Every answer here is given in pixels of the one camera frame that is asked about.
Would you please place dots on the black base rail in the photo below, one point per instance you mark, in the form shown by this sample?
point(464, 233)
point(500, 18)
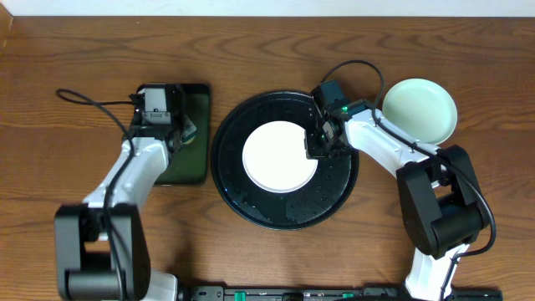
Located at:
point(381, 292)

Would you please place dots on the green yellow sponge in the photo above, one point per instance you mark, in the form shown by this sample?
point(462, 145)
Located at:
point(189, 131)

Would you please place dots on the black rectangular tray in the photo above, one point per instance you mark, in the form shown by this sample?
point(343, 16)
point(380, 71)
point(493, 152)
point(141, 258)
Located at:
point(188, 166)

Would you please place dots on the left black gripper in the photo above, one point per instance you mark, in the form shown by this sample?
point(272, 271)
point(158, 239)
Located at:
point(184, 129)

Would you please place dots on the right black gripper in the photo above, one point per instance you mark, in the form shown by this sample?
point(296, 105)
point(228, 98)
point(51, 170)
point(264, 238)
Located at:
point(315, 144)

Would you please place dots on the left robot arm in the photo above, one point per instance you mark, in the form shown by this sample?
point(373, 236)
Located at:
point(100, 247)

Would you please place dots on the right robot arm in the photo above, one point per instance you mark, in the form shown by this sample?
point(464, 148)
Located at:
point(443, 209)

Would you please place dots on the white plate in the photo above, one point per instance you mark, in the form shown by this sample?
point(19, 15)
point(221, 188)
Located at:
point(274, 157)

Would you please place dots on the black round tray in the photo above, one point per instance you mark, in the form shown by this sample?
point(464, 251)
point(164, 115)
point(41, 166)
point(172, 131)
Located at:
point(318, 200)

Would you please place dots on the mint plate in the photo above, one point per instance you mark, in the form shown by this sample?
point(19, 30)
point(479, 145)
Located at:
point(422, 109)

